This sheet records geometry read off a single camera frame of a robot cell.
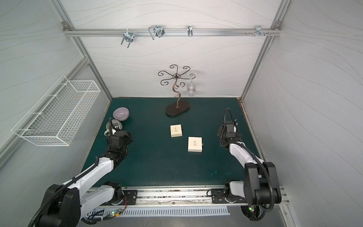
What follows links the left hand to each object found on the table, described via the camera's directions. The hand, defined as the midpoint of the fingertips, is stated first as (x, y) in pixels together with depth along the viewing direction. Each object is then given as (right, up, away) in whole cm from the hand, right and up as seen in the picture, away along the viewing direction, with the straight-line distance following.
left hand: (120, 134), depth 85 cm
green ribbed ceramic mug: (-12, 0, +8) cm, 15 cm away
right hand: (+70, +1, +5) cm, 70 cm away
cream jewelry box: (+46, -7, +5) cm, 47 cm away
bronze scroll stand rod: (+34, +36, +6) cm, 50 cm away
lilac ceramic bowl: (-9, +12, +21) cm, 26 cm away
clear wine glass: (+45, +31, +12) cm, 55 cm away
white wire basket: (-24, +11, -16) cm, 31 cm away
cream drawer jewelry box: (+34, +1, +11) cm, 36 cm away
